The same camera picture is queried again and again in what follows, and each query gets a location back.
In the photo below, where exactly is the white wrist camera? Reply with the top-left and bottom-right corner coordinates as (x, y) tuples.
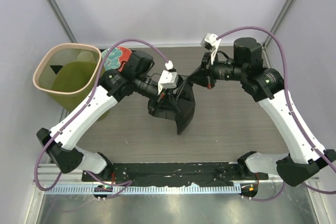
(157, 61), (178, 94)
(201, 33), (221, 65)

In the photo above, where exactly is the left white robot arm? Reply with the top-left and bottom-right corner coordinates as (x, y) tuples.
(37, 51), (177, 182)

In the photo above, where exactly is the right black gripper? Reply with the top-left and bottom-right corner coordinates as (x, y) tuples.
(187, 50), (247, 89)

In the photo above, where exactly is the black trash bag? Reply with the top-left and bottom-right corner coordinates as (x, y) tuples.
(169, 76), (196, 135)

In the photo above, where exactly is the olive green trash bin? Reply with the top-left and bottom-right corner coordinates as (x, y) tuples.
(33, 43), (102, 112)

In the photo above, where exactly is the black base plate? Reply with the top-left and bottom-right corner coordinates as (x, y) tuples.
(81, 161), (269, 187)

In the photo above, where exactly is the purple cable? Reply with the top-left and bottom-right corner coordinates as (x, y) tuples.
(216, 26), (336, 203)
(34, 38), (174, 213)

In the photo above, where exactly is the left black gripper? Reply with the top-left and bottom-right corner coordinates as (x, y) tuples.
(135, 76), (181, 115)

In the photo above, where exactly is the white slotted cable duct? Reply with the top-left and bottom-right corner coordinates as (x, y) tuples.
(46, 183), (241, 195)

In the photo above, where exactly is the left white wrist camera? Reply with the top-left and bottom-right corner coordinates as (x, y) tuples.
(157, 61), (178, 94)

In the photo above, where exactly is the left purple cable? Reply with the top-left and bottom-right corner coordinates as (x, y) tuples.
(34, 38), (174, 213)

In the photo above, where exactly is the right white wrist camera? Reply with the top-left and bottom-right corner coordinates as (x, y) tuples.
(201, 33), (221, 65)

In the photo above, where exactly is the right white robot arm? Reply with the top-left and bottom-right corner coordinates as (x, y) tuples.
(190, 34), (335, 187)

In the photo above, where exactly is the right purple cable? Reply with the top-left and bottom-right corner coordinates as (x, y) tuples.
(216, 26), (336, 203)

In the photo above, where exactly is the red patterned plate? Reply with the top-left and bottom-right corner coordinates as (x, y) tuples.
(103, 46), (132, 72)

